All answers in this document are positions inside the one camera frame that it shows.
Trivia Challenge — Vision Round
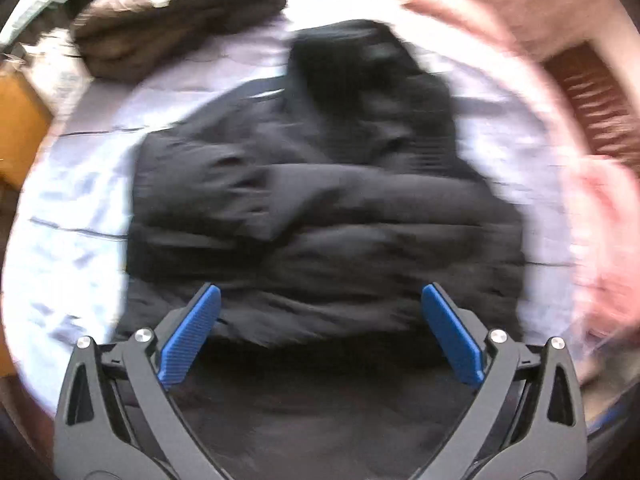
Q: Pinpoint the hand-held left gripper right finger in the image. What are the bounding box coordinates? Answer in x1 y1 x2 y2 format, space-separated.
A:
415 283 588 480

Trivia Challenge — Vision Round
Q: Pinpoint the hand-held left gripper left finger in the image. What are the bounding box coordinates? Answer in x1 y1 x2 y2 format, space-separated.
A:
54 283 236 480

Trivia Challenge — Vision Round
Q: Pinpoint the black puffer jacket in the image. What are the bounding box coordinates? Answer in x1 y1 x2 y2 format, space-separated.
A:
115 19 528 480

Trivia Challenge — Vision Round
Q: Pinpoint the blue checked bedsheet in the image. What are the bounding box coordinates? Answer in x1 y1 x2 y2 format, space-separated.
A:
2 15 576 411

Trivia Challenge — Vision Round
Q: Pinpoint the pink quilt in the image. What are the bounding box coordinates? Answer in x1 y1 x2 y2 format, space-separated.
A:
565 155 640 341

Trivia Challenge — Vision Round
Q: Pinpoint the pink printed bedsheet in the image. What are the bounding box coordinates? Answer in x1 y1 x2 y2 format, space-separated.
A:
285 0 601 341

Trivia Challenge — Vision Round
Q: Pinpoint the yellow cabinet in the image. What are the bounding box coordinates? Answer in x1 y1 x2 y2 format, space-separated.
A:
0 67 53 188

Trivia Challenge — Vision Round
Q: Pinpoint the dark wooden headboard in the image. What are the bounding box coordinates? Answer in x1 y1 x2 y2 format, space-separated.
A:
542 42 640 171

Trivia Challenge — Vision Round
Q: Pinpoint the white floral cabinet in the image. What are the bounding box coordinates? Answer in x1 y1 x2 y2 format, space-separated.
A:
25 40 86 116

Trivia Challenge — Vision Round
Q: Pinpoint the brown puffer jacket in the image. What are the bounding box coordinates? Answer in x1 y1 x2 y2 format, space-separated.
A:
70 0 291 83

